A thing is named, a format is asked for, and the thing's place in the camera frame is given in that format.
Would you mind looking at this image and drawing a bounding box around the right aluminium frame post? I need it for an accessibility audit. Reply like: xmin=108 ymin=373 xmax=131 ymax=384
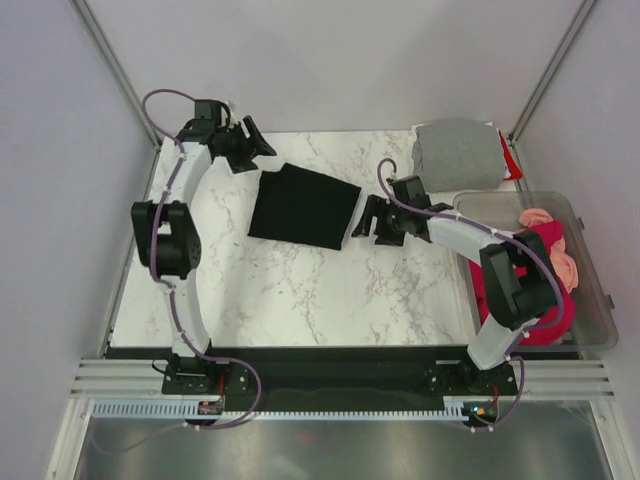
xmin=507 ymin=0 xmax=600 ymax=144

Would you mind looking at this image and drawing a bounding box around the black t-shirt blue logo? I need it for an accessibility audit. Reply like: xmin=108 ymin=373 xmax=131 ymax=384
xmin=248 ymin=163 xmax=361 ymax=251

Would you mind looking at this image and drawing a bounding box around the aluminium frame post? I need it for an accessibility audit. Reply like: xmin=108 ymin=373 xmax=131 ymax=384
xmin=507 ymin=0 xmax=600 ymax=144
xmin=69 ymin=0 xmax=160 ymax=150

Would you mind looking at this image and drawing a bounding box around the clear plastic bin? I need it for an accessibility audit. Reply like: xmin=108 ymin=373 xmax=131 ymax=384
xmin=453 ymin=191 xmax=618 ymax=354

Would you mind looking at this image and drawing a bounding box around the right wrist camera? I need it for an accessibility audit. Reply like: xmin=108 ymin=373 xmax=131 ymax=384
xmin=390 ymin=176 xmax=431 ymax=210

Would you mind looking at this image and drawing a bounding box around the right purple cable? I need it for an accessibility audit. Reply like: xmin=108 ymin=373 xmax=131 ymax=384
xmin=375 ymin=158 xmax=564 ymax=432

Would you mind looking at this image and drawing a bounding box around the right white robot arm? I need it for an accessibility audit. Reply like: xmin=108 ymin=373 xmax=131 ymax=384
xmin=352 ymin=195 xmax=564 ymax=394

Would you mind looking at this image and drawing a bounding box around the folded red t-shirt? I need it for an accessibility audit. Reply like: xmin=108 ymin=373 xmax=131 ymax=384
xmin=497 ymin=129 xmax=523 ymax=181

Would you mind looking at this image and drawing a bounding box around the salmon pink t-shirt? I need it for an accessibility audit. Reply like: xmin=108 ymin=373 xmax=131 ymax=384
xmin=519 ymin=208 xmax=579 ymax=294

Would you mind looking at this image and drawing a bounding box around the slotted white cable duct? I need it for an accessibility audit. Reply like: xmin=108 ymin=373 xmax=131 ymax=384
xmin=91 ymin=399 xmax=499 ymax=421

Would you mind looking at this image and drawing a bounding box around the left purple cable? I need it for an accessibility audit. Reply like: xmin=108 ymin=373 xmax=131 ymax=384
xmin=141 ymin=89 xmax=264 ymax=454

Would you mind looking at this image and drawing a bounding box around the left aluminium frame post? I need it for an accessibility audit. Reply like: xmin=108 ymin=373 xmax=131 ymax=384
xmin=69 ymin=0 xmax=160 ymax=150

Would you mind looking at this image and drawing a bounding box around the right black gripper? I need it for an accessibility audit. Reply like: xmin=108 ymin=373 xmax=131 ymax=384
xmin=352 ymin=193 xmax=409 ymax=247

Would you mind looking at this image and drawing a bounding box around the folded grey t-shirt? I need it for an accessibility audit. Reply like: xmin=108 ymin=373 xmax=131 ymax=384
xmin=411 ymin=118 xmax=506 ymax=193

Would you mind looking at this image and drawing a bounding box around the magenta t-shirt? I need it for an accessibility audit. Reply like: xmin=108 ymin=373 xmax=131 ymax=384
xmin=469 ymin=221 xmax=579 ymax=347

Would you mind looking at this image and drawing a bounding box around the purple cable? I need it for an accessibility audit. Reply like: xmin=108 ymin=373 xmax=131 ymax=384
xmin=141 ymin=89 xmax=264 ymax=454
xmin=375 ymin=158 xmax=564 ymax=432

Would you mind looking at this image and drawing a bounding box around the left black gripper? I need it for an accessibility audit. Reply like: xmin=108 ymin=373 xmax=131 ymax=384
xmin=217 ymin=118 xmax=276 ymax=176

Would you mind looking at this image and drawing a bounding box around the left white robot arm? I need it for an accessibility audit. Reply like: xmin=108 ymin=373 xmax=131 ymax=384
xmin=131 ymin=115 xmax=276 ymax=393

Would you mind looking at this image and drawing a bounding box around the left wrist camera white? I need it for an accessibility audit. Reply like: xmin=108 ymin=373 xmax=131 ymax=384
xmin=194 ymin=99 xmax=235 ymax=127

